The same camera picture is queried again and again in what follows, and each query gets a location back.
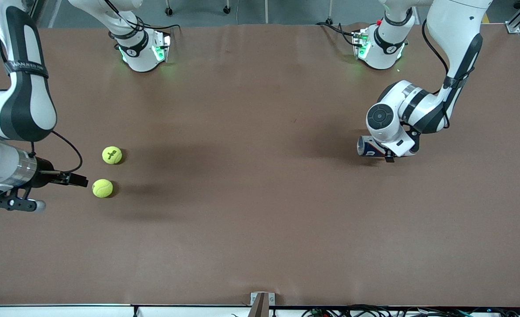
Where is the clear tennis ball can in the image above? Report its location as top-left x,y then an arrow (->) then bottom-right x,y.
357,136 -> 389,158

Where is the yellow tennis ball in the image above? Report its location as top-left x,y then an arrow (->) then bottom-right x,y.
92,178 -> 114,199
102,146 -> 123,165

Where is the brown table cover sheet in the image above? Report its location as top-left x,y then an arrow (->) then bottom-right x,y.
0,23 -> 520,307

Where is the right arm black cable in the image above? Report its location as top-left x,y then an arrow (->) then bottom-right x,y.
0,0 -> 83,174

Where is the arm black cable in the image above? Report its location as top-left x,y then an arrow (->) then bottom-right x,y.
0,0 -> 83,174
422,20 -> 476,129

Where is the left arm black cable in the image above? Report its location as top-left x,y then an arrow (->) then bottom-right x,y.
422,20 -> 476,129

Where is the black tangled cable bundle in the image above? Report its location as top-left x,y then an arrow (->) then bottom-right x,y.
302,304 -> 520,317

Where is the grey metal edge bracket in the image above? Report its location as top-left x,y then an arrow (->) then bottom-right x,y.
250,292 -> 276,317

